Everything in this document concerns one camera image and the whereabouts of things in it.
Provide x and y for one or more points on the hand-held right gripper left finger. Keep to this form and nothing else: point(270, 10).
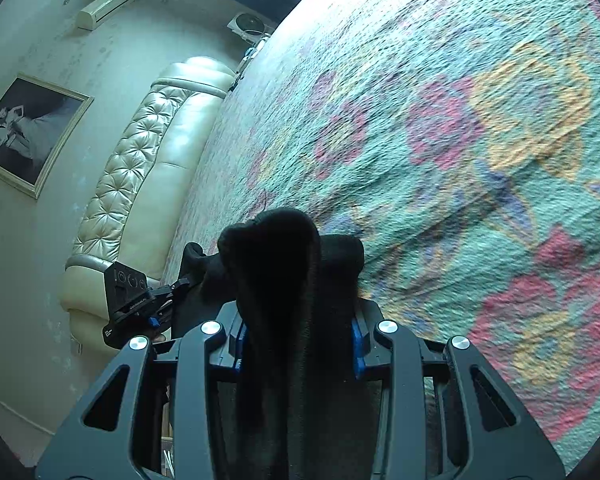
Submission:
point(237, 347)

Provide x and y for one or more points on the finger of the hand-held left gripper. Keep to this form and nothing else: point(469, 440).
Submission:
point(170, 292)
point(153, 322)

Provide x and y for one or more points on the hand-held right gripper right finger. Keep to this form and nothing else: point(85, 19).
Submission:
point(358, 350)

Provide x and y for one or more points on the black pants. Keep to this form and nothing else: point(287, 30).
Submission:
point(290, 285)

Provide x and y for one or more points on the cream tufted headboard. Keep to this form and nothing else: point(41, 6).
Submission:
point(130, 185)

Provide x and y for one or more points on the floral bed blanket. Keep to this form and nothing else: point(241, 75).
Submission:
point(430, 160)

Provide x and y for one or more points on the bedside table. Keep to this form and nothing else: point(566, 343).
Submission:
point(250, 57)

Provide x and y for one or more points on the white fan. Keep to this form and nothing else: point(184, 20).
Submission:
point(247, 24)

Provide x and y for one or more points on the framed wall picture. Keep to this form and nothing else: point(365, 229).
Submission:
point(25, 130)

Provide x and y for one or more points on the white wall air conditioner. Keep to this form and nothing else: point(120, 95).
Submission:
point(105, 7)

